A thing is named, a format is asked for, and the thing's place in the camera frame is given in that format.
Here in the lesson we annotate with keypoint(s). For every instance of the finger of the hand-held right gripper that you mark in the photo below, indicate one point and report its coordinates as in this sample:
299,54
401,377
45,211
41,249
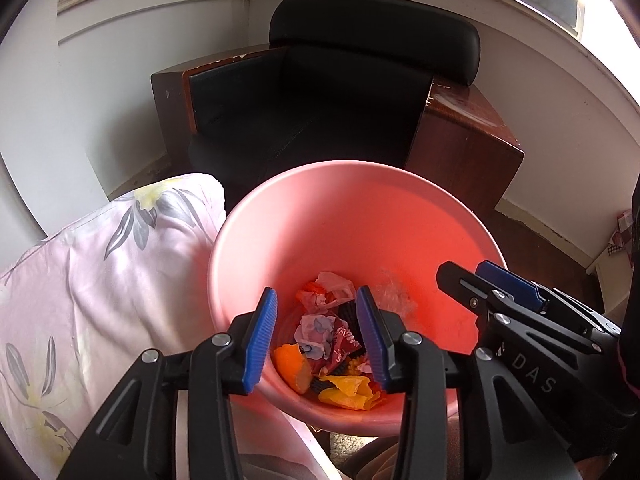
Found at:
510,282
470,290

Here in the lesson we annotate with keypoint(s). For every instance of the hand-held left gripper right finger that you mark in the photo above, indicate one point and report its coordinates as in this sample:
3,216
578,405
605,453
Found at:
372,345

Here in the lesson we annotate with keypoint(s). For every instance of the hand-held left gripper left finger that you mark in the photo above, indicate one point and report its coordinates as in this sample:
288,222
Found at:
260,345

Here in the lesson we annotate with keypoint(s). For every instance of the yellow foam fruit net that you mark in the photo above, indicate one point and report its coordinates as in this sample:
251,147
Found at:
357,366

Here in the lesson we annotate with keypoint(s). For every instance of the red white printed wrapper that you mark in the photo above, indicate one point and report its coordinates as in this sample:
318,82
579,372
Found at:
345,342

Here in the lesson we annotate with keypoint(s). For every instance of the orange peel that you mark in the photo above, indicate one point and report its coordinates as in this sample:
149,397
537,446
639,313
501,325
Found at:
290,365

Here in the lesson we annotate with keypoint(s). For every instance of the black foam fruit net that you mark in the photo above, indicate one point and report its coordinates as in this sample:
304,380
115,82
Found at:
348,316

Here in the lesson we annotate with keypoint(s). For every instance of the yellow wrapper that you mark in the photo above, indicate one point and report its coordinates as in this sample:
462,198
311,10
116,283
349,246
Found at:
350,392

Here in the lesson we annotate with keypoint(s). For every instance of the clear plastic bag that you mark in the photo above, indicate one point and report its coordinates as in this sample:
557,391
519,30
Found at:
395,295

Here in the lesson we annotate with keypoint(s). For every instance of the orange wrapper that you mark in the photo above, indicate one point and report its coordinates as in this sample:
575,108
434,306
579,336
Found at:
307,295

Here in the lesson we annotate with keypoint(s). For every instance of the pink white wrapper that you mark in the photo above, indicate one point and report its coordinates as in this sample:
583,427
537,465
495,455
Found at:
335,285

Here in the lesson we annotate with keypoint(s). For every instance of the pink plastic bucket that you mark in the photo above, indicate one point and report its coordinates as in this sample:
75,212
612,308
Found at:
350,220

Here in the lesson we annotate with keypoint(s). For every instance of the person's trouser leg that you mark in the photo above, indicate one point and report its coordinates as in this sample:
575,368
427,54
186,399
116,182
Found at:
370,460

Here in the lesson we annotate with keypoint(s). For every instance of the floral pink tablecloth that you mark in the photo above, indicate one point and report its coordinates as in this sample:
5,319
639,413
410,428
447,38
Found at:
100,285

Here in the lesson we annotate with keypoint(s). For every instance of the black leather wooden armchair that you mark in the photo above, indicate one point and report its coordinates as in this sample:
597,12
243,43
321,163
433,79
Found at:
300,110

